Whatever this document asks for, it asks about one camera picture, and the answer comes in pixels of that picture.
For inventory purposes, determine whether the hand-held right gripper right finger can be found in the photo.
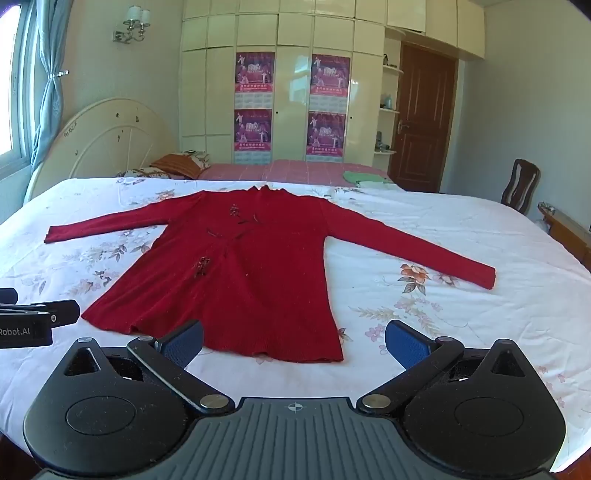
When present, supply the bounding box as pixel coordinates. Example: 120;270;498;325
355;319;539;414

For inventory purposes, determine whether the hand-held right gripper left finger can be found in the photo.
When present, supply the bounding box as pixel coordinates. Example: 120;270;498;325
62;320;236;415

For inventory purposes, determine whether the red knit sweater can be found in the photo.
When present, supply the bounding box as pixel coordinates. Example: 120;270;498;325
45;185;497;363

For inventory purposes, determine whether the white floral bedsheet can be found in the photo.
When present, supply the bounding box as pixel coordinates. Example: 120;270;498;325
0;175;591;444

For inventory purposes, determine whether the floral pillow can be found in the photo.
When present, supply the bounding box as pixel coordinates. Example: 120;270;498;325
115;166;176;180

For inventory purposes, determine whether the green folded cloth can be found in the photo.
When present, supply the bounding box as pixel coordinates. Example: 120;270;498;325
342;171;389;185

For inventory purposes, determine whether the cream round headboard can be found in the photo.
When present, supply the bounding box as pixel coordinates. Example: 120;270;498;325
23;98;178;204

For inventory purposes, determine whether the orange pillow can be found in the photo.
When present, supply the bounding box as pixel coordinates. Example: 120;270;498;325
150;153;211;180

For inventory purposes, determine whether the dark wooden chair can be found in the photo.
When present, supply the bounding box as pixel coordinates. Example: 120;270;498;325
501;159;541;215

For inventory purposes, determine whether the wooden cabinet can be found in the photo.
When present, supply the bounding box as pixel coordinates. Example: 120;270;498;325
538;202;591;271

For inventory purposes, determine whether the window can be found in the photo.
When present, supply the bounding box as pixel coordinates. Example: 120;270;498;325
0;4;35;162

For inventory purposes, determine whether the pink checked bedsheet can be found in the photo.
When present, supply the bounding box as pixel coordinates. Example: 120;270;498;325
198;159;404;191

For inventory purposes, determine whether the blue curtain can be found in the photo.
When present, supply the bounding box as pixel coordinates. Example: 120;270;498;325
30;0;70;167

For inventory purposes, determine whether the brown wooden door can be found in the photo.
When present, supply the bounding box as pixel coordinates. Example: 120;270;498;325
388;41;459;193

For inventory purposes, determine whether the cream wardrobe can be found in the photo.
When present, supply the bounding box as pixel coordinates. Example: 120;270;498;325
180;0;485;165

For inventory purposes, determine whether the purple wall poster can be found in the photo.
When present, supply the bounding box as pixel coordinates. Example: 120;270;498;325
234;109;273;165
307;112;346;162
310;54;351;114
235;52;276;109

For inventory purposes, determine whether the wall lamp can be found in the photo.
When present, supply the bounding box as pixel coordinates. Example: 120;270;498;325
113;6;152;44

